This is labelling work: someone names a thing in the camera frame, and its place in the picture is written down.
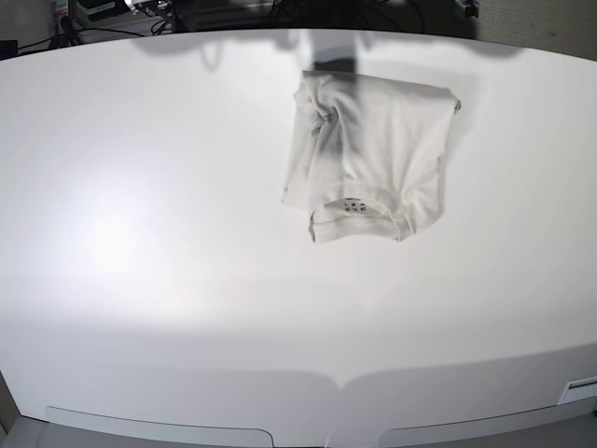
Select light grey T-shirt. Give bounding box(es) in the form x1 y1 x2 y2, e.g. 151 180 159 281
282 71 460 244

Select black cables behind table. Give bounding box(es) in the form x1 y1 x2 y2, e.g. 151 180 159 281
0 0 197 52

